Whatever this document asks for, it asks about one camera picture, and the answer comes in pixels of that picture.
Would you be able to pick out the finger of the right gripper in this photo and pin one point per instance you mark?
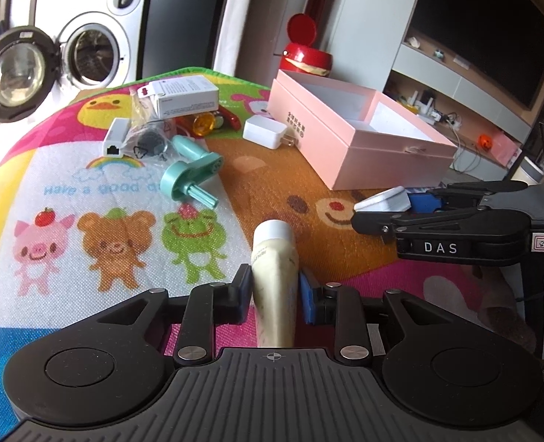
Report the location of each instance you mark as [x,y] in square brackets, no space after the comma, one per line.
[391,225]
[460,195]

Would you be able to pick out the amber perfume bottle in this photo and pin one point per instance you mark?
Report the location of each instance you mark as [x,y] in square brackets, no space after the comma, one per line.
[200,125]

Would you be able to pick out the white washing machine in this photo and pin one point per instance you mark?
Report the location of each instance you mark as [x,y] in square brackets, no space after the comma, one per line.
[50,50]

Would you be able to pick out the cream squeeze tube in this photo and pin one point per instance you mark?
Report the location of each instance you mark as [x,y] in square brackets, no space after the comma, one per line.
[275,268]

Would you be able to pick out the white charger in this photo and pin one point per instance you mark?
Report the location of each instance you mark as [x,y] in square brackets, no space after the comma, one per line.
[267,133]
[393,200]

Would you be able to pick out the plastic bag with black part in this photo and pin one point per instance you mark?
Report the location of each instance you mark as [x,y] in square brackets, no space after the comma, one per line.
[148,142]

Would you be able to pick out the colourful cartoon play mat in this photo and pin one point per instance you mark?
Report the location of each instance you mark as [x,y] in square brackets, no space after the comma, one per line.
[80,232]

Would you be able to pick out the white ethernet adapter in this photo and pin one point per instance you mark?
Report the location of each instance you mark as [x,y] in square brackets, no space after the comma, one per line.
[115,138]

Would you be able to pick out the white charger front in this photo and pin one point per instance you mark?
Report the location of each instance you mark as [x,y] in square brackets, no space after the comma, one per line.
[393,200]

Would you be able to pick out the teal handheld fan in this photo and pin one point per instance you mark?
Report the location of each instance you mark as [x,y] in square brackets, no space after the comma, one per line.
[183,178]

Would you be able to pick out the pink cardboard box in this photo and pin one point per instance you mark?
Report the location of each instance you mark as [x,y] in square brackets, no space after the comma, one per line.
[356,138]

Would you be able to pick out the white cable retail box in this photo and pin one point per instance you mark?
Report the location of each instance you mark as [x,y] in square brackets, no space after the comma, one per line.
[180,96]

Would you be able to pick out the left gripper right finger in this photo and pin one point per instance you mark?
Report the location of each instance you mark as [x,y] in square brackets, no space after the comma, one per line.
[339,306]

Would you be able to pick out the black television screen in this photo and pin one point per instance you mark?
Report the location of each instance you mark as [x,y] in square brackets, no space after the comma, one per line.
[504,39]

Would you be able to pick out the pink box on shelf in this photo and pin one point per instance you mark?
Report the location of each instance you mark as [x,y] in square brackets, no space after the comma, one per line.
[504,149]

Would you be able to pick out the red lidded trash bin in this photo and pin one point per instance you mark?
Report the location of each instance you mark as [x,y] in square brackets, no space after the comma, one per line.
[299,54]

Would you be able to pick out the orange pumpkin toy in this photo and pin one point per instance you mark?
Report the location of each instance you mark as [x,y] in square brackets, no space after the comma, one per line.
[485,142]

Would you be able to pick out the red lighter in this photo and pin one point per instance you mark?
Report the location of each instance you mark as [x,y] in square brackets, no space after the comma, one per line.
[230,118]

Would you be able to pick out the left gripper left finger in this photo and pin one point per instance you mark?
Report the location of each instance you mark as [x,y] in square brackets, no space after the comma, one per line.
[210,305]

